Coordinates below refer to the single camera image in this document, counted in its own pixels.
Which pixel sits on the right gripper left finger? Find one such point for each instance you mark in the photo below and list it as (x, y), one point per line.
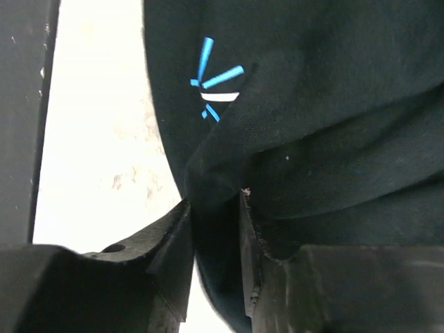
(139, 284)

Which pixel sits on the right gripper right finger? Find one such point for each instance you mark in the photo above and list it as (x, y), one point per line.
(372, 267)

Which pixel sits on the black t shirt blue logo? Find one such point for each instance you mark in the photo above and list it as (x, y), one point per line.
(327, 114)

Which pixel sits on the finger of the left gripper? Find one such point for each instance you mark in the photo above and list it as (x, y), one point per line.
(28, 37)

